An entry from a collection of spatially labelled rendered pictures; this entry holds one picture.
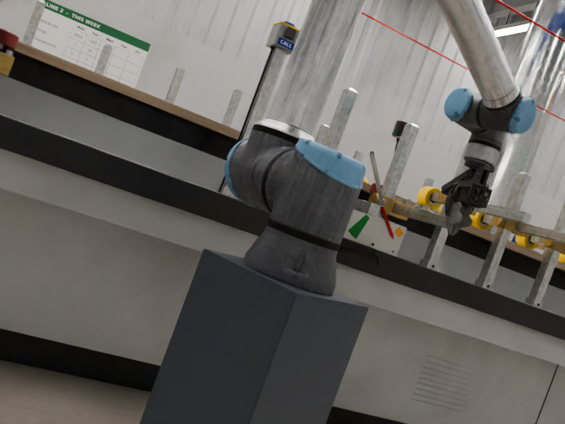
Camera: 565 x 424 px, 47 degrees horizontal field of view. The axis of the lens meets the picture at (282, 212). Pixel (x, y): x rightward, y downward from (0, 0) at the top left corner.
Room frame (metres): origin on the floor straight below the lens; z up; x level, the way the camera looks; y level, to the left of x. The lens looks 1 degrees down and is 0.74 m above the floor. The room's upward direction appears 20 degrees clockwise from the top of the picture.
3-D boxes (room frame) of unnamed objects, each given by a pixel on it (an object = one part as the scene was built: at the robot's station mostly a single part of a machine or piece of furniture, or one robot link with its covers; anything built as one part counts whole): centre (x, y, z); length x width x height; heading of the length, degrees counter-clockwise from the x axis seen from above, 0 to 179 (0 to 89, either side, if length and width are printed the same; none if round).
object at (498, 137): (1.82, -0.46, 1.14); 0.10 x 0.09 x 0.12; 127
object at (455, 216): (1.80, -0.45, 0.86); 0.06 x 0.03 x 0.09; 23
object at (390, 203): (2.11, -0.32, 0.85); 0.14 x 0.06 x 0.05; 113
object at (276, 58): (1.90, 0.17, 0.93); 0.05 x 0.05 x 0.45; 23
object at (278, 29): (1.90, 0.17, 1.18); 0.07 x 0.07 x 0.08; 23
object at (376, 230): (2.07, -0.28, 0.75); 0.26 x 0.01 x 0.10; 113
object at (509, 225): (2.31, -0.78, 0.95); 0.14 x 0.06 x 0.05; 113
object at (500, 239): (2.30, -0.76, 0.89); 0.04 x 0.04 x 0.48; 23
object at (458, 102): (1.74, -0.38, 1.14); 0.12 x 0.12 x 0.09; 37
